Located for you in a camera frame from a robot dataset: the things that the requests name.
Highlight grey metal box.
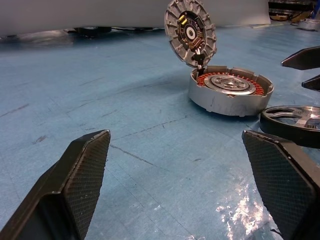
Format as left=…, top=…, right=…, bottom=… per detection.
left=298, top=20, right=320, bottom=32

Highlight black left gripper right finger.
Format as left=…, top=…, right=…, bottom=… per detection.
left=241, top=129, right=320, bottom=240

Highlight silver motor housing copper windings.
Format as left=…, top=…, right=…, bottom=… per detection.
left=187, top=65, right=275, bottom=118

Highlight silver motor lid circuit board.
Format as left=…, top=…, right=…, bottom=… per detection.
left=163, top=0, right=217, bottom=69

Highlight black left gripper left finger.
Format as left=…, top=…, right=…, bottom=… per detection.
left=0, top=129, right=112, bottom=240

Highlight white panel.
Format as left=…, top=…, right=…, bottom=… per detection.
left=0, top=0, right=272, bottom=39

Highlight black rotor ring silver spokes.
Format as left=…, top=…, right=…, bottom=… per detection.
left=259, top=104, right=320, bottom=148

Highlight black equipment with yellow cable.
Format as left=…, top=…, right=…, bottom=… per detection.
left=267, top=0, right=320, bottom=24

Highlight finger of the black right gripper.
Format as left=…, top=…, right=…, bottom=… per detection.
left=280, top=46, right=320, bottom=71
left=301, top=74, right=320, bottom=91

